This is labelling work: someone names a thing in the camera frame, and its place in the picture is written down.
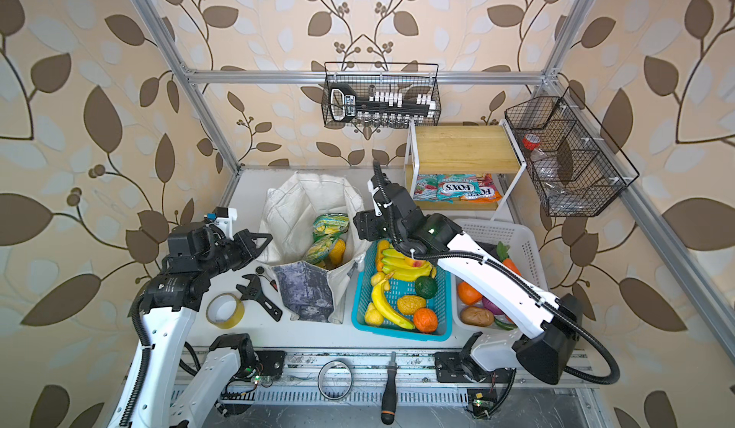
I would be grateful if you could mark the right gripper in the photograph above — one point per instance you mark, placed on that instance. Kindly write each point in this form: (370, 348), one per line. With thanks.
(367, 225)

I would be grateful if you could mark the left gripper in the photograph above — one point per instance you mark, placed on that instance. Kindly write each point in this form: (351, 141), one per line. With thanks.
(253, 250)

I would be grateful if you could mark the cream canvas grocery bag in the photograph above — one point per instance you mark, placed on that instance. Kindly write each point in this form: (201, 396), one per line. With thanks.
(312, 291)

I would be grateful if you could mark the green snack bag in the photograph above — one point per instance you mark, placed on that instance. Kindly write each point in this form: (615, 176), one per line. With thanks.
(330, 224)
(320, 249)

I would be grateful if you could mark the yellow pear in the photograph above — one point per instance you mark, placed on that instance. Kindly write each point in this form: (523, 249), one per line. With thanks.
(337, 253)

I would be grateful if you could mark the orange carrot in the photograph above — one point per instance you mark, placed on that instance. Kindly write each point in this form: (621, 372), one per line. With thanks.
(504, 257)

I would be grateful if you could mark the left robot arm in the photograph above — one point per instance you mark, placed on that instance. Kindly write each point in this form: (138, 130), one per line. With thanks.
(163, 315)

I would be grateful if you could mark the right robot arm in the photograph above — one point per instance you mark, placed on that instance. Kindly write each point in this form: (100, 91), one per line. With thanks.
(550, 327)

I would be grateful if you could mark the Fox's candy bag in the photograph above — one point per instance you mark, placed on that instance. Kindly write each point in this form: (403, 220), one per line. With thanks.
(445, 188)

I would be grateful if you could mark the banana bunch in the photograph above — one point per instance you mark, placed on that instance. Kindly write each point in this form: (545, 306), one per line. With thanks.
(391, 262)

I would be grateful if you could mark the black clamp tool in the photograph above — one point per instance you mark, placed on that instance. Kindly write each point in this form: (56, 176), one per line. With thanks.
(253, 291)

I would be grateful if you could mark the teal plastic basket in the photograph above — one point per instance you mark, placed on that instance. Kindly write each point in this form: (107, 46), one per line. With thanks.
(367, 319)

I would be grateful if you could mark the yellow lemon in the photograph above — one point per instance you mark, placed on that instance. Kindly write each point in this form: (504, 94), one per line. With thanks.
(378, 278)

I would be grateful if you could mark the green avocado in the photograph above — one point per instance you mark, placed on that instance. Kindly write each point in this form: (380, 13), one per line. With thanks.
(426, 287)

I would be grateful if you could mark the white wooden two-tier shelf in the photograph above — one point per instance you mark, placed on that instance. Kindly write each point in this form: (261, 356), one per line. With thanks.
(452, 149)

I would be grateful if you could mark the single yellow banana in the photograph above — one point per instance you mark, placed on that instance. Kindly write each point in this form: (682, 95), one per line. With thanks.
(381, 304)

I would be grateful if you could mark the yellow tape roll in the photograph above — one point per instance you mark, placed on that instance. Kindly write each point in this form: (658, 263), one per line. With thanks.
(225, 311)

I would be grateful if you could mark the orange fruit in white basket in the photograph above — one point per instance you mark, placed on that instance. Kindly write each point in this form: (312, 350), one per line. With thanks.
(467, 294)

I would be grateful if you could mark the orange tangerine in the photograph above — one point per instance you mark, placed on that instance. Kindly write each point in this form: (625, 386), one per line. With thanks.
(425, 320)

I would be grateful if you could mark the black socket tool set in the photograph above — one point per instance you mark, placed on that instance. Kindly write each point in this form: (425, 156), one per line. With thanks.
(344, 105)

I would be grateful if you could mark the white plastic basket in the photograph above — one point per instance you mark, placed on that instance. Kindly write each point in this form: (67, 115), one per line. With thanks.
(522, 250)

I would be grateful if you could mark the brown potato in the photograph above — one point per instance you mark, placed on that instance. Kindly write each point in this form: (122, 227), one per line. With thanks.
(477, 317)

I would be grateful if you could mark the purple onion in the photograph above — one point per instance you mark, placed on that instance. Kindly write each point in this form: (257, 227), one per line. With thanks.
(487, 304)

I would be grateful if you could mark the plastic bottle red cap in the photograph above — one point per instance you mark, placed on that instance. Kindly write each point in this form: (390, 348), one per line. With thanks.
(543, 164)

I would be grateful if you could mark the black orange screwdriver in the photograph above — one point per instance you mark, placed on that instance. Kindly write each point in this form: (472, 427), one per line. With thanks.
(389, 397)

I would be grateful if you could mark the black wire basket centre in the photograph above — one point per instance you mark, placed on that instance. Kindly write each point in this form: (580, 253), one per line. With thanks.
(411, 77)

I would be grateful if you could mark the black wire basket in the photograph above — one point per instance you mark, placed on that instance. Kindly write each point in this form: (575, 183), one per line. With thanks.
(411, 77)
(593, 169)

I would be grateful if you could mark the black wire basket right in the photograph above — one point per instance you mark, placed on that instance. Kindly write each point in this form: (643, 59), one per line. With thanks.
(593, 169)

